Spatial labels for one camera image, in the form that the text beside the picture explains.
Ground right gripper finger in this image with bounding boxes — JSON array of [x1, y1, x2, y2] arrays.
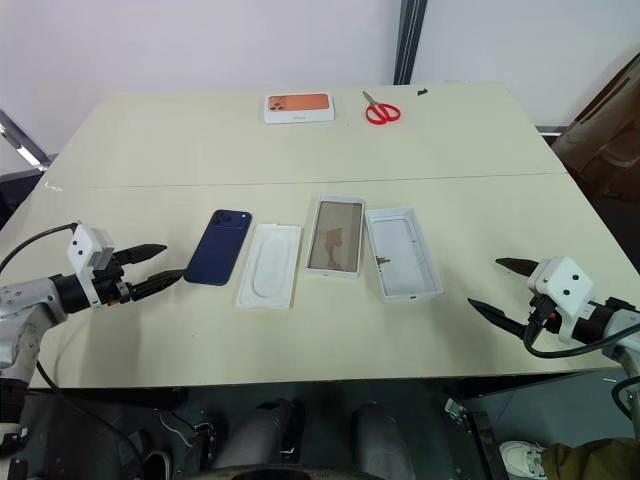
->
[[494, 256, 540, 282], [466, 297, 528, 342]]

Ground dark vertical pole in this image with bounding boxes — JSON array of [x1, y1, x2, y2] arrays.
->
[[392, 0, 428, 86]]

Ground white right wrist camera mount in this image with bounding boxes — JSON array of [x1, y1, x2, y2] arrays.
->
[[526, 256, 596, 344]]

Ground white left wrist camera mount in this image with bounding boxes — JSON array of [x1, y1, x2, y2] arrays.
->
[[67, 223, 117, 307]]

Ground white sneaker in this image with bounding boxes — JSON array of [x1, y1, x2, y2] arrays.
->
[[499, 439, 549, 480]]

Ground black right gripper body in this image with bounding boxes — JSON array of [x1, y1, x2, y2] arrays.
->
[[521, 293, 561, 346]]

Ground grey metal frame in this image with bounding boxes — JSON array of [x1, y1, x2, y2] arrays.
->
[[0, 108, 52, 167]]

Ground dark blue smartphone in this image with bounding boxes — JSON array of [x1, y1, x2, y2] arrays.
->
[[182, 208, 253, 288]]

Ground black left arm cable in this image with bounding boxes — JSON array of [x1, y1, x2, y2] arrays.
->
[[0, 222, 80, 275]]

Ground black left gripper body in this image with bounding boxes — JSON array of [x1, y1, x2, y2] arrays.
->
[[91, 252, 137, 307]]

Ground white box with torn spot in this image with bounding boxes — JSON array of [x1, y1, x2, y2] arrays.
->
[[364, 206, 446, 305]]

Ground white box with brown inside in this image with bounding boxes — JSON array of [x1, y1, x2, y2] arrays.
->
[[304, 194, 368, 280]]

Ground white moulded paper insert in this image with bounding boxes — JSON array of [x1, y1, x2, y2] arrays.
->
[[234, 222, 304, 312]]

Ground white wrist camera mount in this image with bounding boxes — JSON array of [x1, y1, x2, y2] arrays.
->
[[526, 256, 596, 344], [67, 223, 117, 307]]

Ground olive trouser leg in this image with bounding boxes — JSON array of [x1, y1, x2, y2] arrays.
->
[[541, 438, 640, 480]]

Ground brown furniture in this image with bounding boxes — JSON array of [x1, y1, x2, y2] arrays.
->
[[549, 63, 640, 202]]

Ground red handled scissors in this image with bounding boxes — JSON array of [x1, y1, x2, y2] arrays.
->
[[361, 89, 403, 126]]

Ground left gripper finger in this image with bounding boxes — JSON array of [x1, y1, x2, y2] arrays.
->
[[131, 268, 187, 302], [123, 243, 168, 267]]

